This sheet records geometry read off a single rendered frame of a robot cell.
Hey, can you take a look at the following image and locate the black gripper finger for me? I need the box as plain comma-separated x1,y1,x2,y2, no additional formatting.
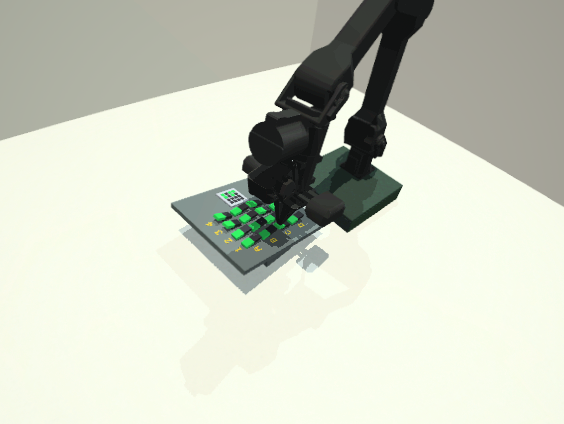
274,200,283,224
278,199,307,225

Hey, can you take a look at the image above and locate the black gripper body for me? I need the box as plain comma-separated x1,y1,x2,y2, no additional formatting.
242,154,345,227

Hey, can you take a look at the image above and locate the grey switch panel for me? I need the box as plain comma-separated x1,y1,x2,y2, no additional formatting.
170,178,323,276

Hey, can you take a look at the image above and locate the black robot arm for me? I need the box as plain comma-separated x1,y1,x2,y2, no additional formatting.
247,0,434,204

